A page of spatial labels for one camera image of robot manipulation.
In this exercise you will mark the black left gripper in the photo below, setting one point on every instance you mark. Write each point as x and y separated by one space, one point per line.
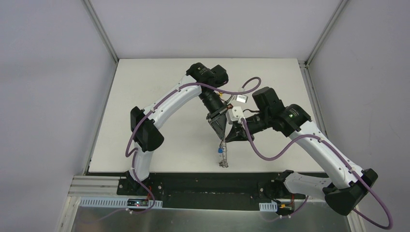
216 116

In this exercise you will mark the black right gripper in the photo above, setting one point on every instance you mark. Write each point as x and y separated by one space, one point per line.
241 128

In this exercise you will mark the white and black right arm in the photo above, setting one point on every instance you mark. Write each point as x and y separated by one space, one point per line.
346 183

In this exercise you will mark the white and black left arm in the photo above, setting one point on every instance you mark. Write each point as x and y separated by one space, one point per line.
146 137

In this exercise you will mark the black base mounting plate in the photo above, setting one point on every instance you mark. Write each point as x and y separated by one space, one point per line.
215 191

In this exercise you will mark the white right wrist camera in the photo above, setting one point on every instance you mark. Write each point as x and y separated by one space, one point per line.
235 115

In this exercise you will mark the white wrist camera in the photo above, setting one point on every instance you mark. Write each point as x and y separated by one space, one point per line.
235 115
241 98

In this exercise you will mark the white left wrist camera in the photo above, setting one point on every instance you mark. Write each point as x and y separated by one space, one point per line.
241 98

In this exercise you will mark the white slotted cable duct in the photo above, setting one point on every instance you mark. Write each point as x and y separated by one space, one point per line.
109 202

